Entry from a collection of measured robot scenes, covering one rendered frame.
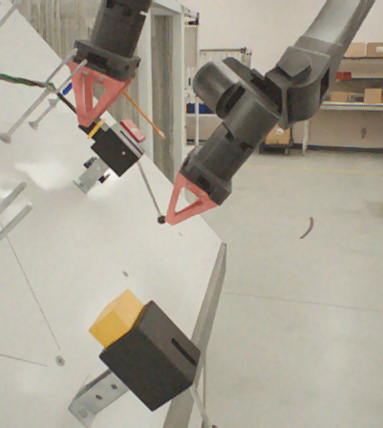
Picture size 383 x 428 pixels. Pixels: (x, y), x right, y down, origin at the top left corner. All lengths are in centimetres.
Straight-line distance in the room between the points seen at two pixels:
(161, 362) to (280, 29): 857
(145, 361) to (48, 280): 16
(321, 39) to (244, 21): 829
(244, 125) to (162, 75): 118
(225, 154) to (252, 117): 6
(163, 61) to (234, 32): 722
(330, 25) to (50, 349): 52
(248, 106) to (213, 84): 7
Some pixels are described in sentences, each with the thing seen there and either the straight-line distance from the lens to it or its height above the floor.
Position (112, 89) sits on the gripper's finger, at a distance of 59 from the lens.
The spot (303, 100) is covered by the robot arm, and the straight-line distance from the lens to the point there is 61.
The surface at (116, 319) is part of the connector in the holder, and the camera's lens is 35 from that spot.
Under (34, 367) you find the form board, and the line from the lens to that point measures 41.
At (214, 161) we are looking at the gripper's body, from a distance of 59.
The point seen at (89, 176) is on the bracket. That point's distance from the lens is 67.
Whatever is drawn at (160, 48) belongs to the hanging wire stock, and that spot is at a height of 130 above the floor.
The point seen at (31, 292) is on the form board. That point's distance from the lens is 45.
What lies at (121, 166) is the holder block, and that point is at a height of 108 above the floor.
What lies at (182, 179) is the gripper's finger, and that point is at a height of 107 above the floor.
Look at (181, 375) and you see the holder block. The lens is 36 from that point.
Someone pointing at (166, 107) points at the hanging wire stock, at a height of 110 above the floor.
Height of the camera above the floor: 119
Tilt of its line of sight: 17 degrees down
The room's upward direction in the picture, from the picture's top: straight up
